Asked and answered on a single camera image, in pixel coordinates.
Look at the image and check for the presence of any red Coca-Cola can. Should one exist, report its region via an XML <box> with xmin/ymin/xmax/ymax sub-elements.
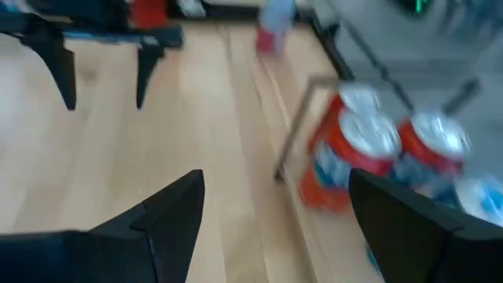
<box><xmin>129</xmin><ymin>0</ymin><xmax>170</xmax><ymax>28</ymax></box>
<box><xmin>308</xmin><ymin>83</ymin><xmax>383</xmax><ymax>156</ymax></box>

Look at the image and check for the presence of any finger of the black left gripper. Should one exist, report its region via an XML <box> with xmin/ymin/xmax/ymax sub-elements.
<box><xmin>135</xmin><ymin>39</ymin><xmax>166</xmax><ymax>111</ymax></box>
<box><xmin>21</xmin><ymin>35</ymin><xmax>78</xmax><ymax>112</ymax></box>

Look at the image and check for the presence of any black aluminium table frame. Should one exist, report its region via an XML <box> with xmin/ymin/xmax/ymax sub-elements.
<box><xmin>167</xmin><ymin>0</ymin><xmax>484</xmax><ymax>117</ymax></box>

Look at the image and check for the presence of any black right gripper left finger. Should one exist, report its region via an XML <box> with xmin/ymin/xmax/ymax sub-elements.
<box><xmin>0</xmin><ymin>169</ymin><xmax>206</xmax><ymax>283</ymax></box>

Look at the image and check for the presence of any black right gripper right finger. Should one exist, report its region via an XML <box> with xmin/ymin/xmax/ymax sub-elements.
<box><xmin>348</xmin><ymin>168</ymin><xmax>503</xmax><ymax>283</ymax></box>

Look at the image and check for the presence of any pink and white soda can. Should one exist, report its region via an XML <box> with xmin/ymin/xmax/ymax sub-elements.
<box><xmin>255</xmin><ymin>0</ymin><xmax>296</xmax><ymax>56</ymax></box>

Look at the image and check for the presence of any orange Fanta can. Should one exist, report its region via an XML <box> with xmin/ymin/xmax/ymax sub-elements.
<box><xmin>298</xmin><ymin>111</ymin><xmax>402</xmax><ymax>215</ymax></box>

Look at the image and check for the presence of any wooden shelf with black frame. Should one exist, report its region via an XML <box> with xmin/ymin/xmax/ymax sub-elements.
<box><xmin>274</xmin><ymin>74</ymin><xmax>503</xmax><ymax>283</ymax></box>

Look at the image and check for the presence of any silver-topped soda can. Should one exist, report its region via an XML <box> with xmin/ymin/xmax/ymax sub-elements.
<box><xmin>391</xmin><ymin>111</ymin><xmax>472</xmax><ymax>197</ymax></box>

